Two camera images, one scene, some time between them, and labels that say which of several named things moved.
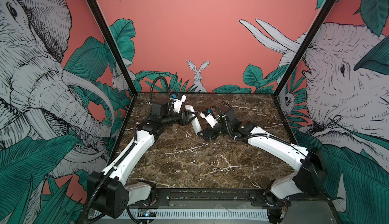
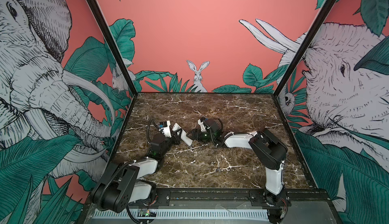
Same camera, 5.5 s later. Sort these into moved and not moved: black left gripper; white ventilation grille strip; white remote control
Moved: white remote control; black left gripper
Not moved: white ventilation grille strip
